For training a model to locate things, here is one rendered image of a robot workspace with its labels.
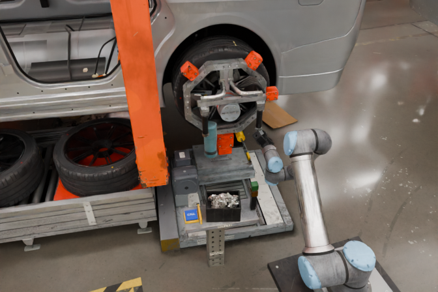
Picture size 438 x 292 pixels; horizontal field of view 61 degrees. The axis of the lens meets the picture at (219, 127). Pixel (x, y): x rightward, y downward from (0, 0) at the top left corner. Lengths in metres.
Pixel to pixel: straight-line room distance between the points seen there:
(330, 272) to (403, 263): 1.06
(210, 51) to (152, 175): 0.83
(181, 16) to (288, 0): 0.66
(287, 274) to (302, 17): 1.55
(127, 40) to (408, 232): 2.30
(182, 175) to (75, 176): 0.69
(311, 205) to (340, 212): 1.16
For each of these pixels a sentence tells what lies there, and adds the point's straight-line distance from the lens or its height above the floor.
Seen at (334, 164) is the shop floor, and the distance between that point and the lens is 3.37.
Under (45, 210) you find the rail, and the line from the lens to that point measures 2.61.
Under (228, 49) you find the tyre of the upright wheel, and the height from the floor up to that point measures 1.17.
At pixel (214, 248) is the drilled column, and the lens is 2.42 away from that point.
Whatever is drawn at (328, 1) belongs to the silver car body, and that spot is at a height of 1.41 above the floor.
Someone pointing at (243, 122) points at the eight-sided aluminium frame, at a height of 0.65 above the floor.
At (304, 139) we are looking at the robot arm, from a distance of 1.85.
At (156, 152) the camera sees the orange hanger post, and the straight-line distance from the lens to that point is 2.15.
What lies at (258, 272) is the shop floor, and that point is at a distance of 2.57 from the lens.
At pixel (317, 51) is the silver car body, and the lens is 2.66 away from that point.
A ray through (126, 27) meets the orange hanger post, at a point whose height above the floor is 1.53.
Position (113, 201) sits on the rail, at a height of 0.35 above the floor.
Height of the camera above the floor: 2.16
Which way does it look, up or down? 37 degrees down
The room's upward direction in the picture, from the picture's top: straight up
